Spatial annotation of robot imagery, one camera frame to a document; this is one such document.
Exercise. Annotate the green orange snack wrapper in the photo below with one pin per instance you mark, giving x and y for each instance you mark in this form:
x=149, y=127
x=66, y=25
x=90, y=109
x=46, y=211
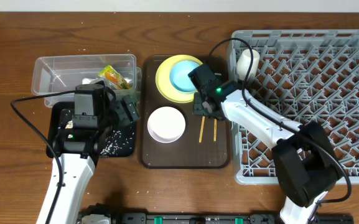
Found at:
x=115, y=78

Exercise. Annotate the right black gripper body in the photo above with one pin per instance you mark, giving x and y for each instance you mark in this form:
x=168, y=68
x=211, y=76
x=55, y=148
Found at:
x=201, y=106

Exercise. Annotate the dark brown serving tray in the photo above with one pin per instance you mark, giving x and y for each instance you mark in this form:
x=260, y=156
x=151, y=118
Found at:
x=186, y=152

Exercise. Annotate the white cup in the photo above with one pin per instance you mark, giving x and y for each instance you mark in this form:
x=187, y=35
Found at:
x=246, y=61

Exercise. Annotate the light blue bowl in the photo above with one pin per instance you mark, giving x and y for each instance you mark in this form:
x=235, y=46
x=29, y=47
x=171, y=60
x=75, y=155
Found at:
x=179, y=76

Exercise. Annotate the yellow plate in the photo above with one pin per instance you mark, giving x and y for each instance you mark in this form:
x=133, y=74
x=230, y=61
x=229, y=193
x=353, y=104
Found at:
x=163, y=81

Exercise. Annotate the grey dishwasher rack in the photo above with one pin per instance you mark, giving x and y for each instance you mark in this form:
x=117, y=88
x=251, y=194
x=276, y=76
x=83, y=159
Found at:
x=308, y=75

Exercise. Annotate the white bowl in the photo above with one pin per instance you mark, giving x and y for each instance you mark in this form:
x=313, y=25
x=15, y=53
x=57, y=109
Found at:
x=166, y=124

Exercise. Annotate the clear plastic bin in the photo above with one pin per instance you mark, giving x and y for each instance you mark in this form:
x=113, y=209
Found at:
x=63, y=73

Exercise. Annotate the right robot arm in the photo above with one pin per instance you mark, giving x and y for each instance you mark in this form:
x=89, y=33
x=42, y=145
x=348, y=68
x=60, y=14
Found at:
x=305, y=163

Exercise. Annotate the rice grains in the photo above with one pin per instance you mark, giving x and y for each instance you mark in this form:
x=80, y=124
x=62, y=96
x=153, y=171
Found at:
x=119, y=143

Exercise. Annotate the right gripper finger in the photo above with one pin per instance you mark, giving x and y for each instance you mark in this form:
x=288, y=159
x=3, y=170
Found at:
x=198, y=109
x=214, y=110

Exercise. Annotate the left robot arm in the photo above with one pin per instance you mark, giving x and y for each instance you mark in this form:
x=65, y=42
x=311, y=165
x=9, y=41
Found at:
x=71, y=174

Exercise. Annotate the white tissue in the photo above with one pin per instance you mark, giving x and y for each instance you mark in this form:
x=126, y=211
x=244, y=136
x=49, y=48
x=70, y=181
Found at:
x=86, y=81

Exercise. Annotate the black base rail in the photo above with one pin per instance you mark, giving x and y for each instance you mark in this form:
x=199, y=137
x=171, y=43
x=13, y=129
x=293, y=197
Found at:
x=100, y=213

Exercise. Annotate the black rectangular tray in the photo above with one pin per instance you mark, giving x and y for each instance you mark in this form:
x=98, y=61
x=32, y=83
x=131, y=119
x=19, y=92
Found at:
x=64, y=110

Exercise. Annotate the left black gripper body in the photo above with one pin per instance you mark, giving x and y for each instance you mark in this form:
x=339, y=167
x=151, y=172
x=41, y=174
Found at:
x=109, y=119

